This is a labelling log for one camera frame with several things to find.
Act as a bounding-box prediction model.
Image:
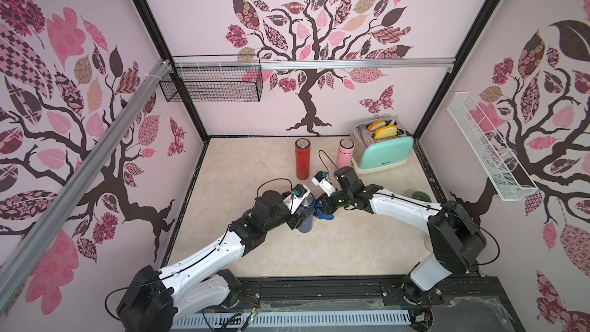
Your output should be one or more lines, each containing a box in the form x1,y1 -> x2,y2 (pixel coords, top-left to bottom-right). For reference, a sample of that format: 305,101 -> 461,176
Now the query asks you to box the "aluminium rail wall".
1,60 -> 172,312
175,58 -> 456,71

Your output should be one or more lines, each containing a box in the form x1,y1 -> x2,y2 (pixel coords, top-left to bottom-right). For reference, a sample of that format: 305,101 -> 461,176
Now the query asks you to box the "blue thermos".
298,194 -> 316,233

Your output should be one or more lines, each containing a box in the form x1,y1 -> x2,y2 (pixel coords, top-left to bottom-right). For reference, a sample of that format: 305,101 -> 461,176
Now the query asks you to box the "aluminium rail back wall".
175,58 -> 456,71

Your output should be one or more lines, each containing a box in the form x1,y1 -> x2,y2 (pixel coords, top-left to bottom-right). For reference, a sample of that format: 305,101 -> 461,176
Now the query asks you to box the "toast slice rear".
367,120 -> 387,132

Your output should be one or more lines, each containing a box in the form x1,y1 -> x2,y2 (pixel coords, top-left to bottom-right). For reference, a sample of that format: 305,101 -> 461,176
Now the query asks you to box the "toast slice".
373,125 -> 398,140
367,120 -> 387,132

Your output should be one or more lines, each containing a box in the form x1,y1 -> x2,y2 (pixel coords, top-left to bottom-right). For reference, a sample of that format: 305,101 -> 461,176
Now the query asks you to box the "mint green toaster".
350,115 -> 414,175

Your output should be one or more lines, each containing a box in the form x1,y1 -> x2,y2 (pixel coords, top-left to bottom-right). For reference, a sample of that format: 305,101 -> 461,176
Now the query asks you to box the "white slotted cable duct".
172,310 -> 411,331

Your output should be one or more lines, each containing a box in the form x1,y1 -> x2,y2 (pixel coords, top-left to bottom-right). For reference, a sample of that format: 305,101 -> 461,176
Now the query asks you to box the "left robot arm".
115,184 -> 310,331

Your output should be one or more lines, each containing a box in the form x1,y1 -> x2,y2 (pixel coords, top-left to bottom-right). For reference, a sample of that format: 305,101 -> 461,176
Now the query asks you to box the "red thermos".
295,138 -> 311,181

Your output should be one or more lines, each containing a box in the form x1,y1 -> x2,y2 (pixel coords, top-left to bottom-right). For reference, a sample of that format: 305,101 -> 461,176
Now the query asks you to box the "pink thermos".
336,138 -> 355,169

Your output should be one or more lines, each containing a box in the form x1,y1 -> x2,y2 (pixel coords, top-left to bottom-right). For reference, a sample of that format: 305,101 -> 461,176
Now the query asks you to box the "aluminium rail left wall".
1,60 -> 172,312

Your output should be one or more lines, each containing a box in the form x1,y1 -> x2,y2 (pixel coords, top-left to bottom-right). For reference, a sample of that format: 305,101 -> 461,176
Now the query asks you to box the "black wire basket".
159,53 -> 264,102

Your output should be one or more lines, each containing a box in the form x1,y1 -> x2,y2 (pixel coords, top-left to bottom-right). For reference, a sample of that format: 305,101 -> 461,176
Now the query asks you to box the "green ceramic cup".
410,191 -> 433,203

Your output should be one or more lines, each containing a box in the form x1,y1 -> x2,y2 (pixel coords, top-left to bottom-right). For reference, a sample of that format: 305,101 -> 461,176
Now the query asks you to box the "toast slice front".
373,125 -> 398,140

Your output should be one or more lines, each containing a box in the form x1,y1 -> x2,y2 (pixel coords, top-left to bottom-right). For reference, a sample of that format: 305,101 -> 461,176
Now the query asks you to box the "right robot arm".
312,167 -> 487,304

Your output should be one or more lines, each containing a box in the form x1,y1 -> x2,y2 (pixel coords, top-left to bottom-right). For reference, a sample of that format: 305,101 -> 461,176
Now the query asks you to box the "white wire shelf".
447,92 -> 539,201

